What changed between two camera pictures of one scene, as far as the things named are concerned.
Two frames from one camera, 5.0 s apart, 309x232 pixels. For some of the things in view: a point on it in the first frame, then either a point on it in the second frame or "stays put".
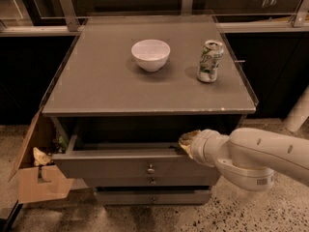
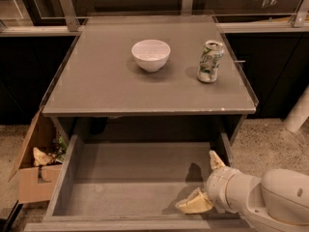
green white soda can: (210, 58) stays put
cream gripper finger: (185, 140) to (198, 202)
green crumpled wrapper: (63, 144) stays put
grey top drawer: (131, 147) to (131, 183)
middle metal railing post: (187, 1) stays put
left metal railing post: (69, 11) stays put
